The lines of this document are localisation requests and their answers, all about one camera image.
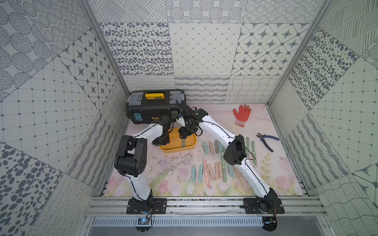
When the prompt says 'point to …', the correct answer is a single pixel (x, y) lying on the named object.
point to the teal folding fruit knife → (231, 170)
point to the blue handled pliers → (263, 136)
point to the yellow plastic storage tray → (175, 142)
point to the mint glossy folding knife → (205, 147)
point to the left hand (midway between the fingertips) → (165, 142)
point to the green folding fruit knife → (224, 169)
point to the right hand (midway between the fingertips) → (186, 135)
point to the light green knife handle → (247, 146)
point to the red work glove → (242, 116)
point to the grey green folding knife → (183, 142)
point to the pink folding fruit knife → (211, 172)
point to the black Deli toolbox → (148, 106)
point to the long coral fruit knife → (206, 174)
